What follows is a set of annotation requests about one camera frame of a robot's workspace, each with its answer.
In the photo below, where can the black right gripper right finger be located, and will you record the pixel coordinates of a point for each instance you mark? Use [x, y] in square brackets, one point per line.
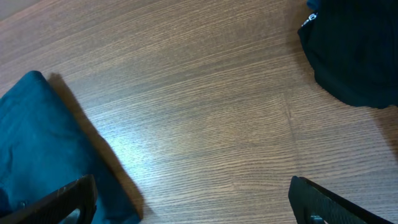
[312, 203]

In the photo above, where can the black polo shirt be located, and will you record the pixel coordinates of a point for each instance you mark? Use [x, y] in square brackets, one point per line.
[352, 48]

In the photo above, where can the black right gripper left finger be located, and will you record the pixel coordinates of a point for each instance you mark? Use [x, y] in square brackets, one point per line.
[72, 203]

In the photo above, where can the blue garment under shirt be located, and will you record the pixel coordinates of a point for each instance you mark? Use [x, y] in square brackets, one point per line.
[313, 4]

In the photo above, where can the blue denim shorts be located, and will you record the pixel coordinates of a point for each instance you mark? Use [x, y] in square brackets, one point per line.
[43, 148]

